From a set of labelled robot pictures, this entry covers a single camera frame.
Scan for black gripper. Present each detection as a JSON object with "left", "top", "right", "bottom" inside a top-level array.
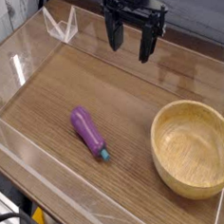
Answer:
[{"left": 103, "top": 0, "right": 168, "bottom": 63}]

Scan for purple toy eggplant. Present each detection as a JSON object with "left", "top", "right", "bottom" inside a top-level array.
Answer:
[{"left": 70, "top": 106, "right": 110, "bottom": 161}]

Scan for brown wooden bowl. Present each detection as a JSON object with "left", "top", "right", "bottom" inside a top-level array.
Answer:
[{"left": 150, "top": 100, "right": 224, "bottom": 200}]

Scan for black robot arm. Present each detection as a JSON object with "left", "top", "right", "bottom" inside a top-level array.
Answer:
[{"left": 102, "top": 0, "right": 168, "bottom": 63}]

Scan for clear acrylic tray walls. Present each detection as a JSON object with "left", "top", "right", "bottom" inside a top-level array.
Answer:
[{"left": 0, "top": 8, "right": 224, "bottom": 224}]

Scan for yellow black equipment base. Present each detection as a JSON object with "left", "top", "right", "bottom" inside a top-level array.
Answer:
[{"left": 0, "top": 184, "right": 60, "bottom": 224}]

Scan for clear acrylic corner bracket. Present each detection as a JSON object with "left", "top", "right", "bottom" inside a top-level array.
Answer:
[{"left": 42, "top": 7, "right": 78, "bottom": 44}]

